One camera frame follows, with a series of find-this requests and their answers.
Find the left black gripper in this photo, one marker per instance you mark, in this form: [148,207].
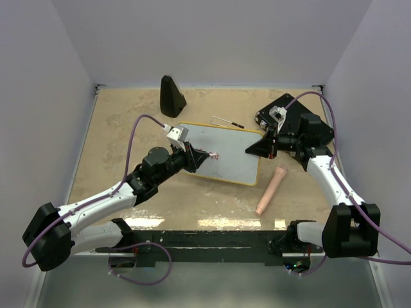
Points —
[193,157]

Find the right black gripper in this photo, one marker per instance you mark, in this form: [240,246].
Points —
[262,147]

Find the yellow framed whiteboard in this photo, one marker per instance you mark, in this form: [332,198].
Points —
[232,163]

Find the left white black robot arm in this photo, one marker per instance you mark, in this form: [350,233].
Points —
[56,233]

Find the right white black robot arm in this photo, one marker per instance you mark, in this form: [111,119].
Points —
[350,230]

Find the black flat electronic box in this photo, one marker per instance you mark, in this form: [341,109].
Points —
[291,124]

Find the black wedge stand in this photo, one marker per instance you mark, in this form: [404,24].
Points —
[172,101]

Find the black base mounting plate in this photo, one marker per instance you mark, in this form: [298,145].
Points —
[246,246]

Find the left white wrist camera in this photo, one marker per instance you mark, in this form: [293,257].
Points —
[176,135]

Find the pink plastic handle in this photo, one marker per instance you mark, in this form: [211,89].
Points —
[279,174]

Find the metal wire board stand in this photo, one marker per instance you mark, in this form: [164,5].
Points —
[221,122]

